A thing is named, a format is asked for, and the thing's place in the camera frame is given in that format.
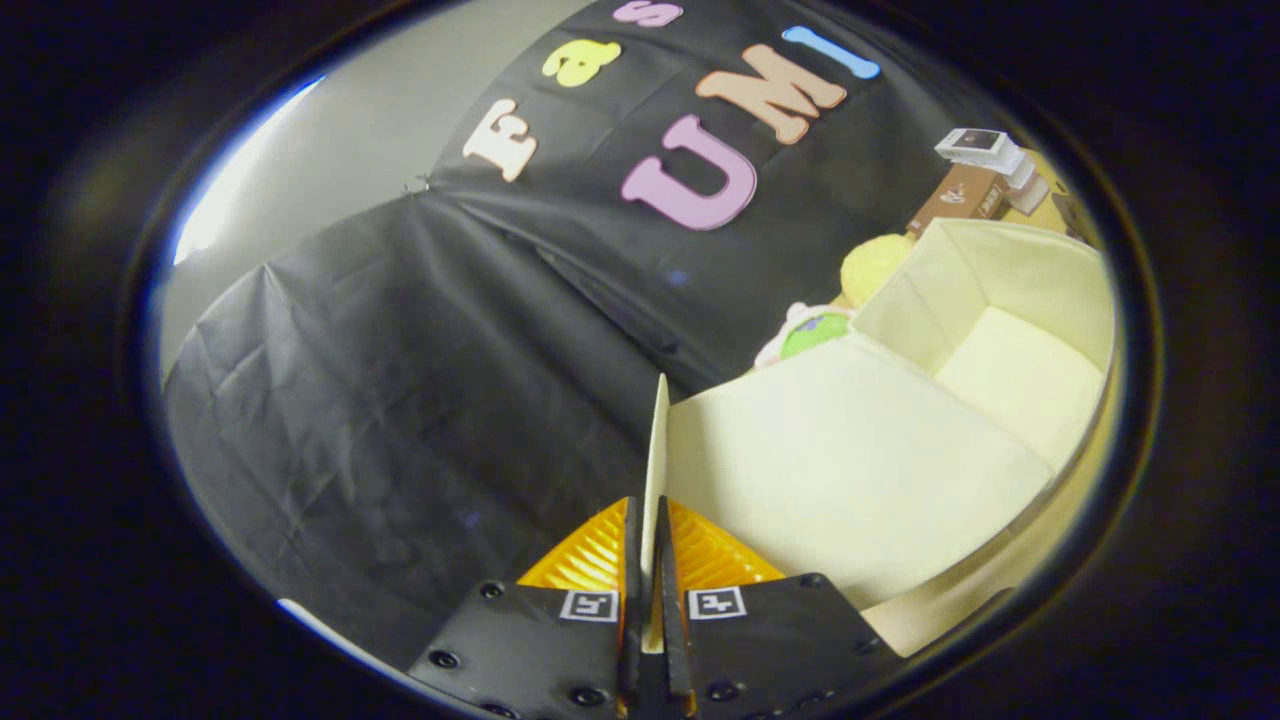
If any yellow round plush cushion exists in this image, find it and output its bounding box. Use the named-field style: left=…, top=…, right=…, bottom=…
left=840, top=232, right=916, bottom=307

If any brown book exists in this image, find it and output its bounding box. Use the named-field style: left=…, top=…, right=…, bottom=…
left=905, top=162, right=1011, bottom=239

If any white book with portrait cover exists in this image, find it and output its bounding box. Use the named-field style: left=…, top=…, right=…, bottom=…
left=935, top=127, right=1021, bottom=171

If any beige fabric storage box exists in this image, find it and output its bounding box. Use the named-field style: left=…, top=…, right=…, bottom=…
left=640, top=215, right=1116, bottom=661

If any plain white book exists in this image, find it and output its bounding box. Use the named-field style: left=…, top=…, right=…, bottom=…
left=1005, top=150, right=1051, bottom=216

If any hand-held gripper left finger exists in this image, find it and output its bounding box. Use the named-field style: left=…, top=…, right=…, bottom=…
left=408, top=497, right=641, bottom=720

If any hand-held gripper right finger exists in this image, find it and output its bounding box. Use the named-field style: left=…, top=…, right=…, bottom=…
left=655, top=497, right=901, bottom=720

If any pink and green plush toy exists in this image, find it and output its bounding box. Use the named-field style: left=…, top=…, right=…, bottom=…
left=752, top=302, right=856, bottom=371

